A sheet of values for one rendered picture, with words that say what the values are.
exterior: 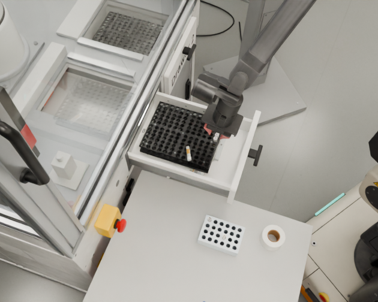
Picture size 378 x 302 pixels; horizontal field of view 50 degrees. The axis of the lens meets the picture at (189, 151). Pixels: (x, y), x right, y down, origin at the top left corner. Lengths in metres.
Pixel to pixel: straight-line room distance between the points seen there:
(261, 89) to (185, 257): 1.45
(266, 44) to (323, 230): 1.10
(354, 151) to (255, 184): 0.61
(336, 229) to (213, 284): 0.82
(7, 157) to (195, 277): 0.74
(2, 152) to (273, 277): 0.88
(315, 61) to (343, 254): 1.34
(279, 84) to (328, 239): 1.05
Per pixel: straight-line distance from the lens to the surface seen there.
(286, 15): 0.96
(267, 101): 2.44
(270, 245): 1.25
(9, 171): 0.68
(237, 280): 1.25
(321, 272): 1.83
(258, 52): 0.97
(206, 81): 1.01
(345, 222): 1.93
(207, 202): 1.31
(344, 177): 2.35
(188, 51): 1.44
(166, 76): 1.35
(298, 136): 2.39
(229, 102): 1.00
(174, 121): 1.28
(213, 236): 1.23
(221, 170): 1.27
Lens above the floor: 1.98
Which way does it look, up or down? 62 degrees down
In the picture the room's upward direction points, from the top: 3 degrees clockwise
